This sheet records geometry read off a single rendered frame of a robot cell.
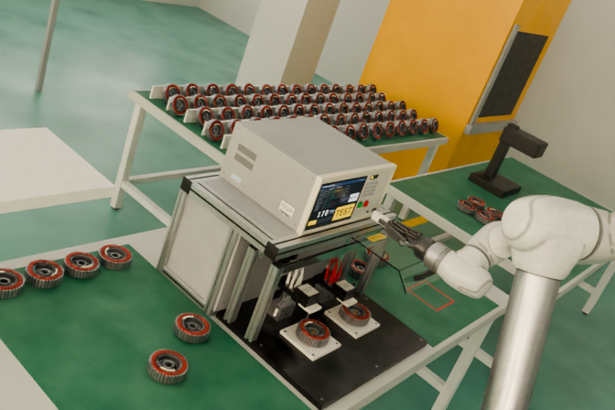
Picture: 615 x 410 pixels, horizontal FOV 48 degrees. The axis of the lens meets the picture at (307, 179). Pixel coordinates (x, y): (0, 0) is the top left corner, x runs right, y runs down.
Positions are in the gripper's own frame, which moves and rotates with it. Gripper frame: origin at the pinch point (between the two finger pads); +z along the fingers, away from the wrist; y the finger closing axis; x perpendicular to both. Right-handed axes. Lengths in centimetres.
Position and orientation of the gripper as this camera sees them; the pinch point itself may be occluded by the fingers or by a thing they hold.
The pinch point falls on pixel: (381, 219)
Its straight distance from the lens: 229.0
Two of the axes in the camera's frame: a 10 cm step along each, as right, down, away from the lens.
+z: -7.2, -4.9, 5.0
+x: 3.3, -8.7, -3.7
